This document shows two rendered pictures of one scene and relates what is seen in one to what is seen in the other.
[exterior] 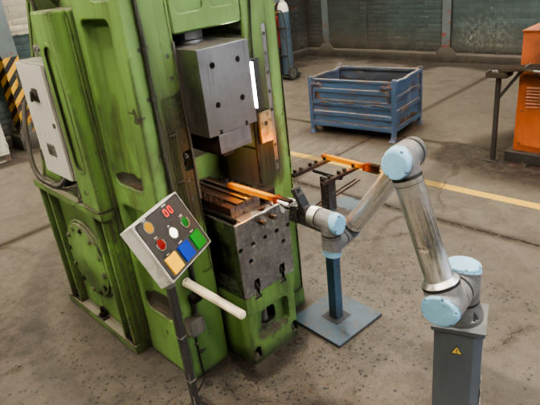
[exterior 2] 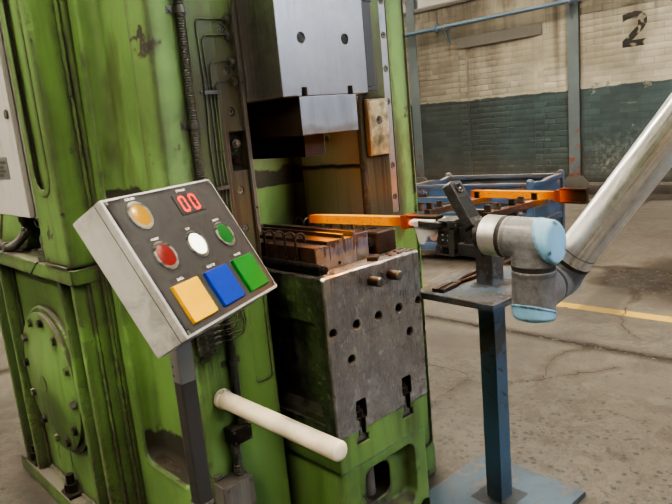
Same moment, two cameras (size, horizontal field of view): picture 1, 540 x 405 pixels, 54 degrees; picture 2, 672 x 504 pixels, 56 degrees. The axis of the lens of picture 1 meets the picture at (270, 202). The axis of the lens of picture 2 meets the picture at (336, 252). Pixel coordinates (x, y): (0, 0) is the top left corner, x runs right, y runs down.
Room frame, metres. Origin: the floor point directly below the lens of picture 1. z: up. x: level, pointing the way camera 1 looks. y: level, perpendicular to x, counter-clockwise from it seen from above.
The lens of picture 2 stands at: (0.78, 0.18, 1.29)
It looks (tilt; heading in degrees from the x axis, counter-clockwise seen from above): 11 degrees down; 359
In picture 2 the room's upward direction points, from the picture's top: 5 degrees counter-clockwise
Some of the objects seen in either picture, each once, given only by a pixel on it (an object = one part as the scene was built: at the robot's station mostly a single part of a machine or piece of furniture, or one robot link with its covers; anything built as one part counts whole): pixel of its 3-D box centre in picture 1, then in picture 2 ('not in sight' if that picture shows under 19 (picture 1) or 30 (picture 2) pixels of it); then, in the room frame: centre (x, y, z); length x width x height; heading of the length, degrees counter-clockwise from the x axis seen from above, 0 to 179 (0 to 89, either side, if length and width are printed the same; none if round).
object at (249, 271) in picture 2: (197, 239); (248, 272); (2.06, 0.34, 1.01); 0.07 x 0.05 x 0.07; 156
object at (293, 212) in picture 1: (301, 212); (463, 235); (2.18, -0.14, 1.02); 0.12 x 0.08 x 0.09; 41
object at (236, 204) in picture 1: (219, 196); (293, 244); (2.61, 0.27, 0.96); 0.42 x 0.20 x 0.09; 41
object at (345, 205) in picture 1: (329, 210); (490, 285); (2.68, -0.33, 0.75); 0.40 x 0.30 x 0.02; 129
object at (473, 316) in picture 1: (460, 305); not in sight; (1.84, -0.77, 0.65); 0.19 x 0.19 x 0.10
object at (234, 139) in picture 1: (209, 132); (280, 119); (2.61, 0.27, 1.32); 0.42 x 0.20 x 0.10; 41
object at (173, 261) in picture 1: (173, 263); (193, 300); (1.87, 0.42, 1.01); 0.07 x 0.05 x 0.07; 156
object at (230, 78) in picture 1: (208, 82); (282, 28); (2.63, 0.23, 1.56); 0.42 x 0.39 x 0.40; 41
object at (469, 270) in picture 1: (461, 280); not in sight; (1.83, -0.76, 0.79); 0.17 x 0.15 x 0.18; 139
